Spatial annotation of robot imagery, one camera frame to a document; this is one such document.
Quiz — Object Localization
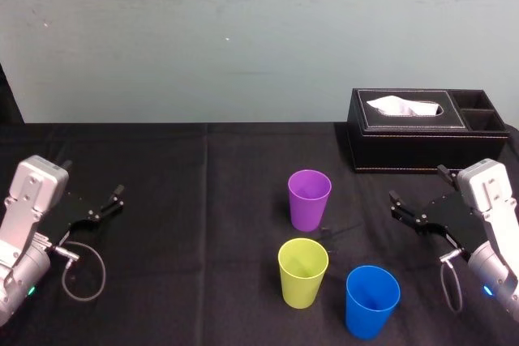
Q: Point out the thin dark left gripper cable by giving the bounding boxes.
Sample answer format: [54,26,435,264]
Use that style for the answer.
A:
[53,241,107,303]

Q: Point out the blue plastic cup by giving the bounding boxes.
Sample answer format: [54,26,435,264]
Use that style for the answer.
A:
[345,264,402,341]

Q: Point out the black table cloth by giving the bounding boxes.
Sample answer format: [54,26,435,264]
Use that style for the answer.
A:
[0,120,519,346]

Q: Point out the lime green plastic cup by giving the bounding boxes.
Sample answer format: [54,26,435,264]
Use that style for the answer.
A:
[277,237,330,310]

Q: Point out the dark panel by wall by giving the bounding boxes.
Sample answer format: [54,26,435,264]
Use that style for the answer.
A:
[0,61,26,125]

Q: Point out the thin dark right gripper cable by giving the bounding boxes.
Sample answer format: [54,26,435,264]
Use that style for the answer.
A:
[439,251,471,314]

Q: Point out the black leather tissue box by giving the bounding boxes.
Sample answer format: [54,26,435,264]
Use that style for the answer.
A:
[345,87,510,174]

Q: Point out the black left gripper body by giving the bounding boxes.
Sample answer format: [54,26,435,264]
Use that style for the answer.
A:
[40,190,102,244]

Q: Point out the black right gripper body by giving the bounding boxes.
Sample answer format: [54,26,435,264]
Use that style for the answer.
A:
[417,190,490,260]

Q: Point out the white paper tissue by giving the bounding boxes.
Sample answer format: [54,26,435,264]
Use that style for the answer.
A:
[365,95,440,117]

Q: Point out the thin dark gripper cable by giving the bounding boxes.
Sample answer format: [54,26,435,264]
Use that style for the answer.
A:
[439,251,471,314]
[53,241,107,303]

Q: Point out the purple plastic cup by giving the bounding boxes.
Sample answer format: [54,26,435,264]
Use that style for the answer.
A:
[287,169,332,233]

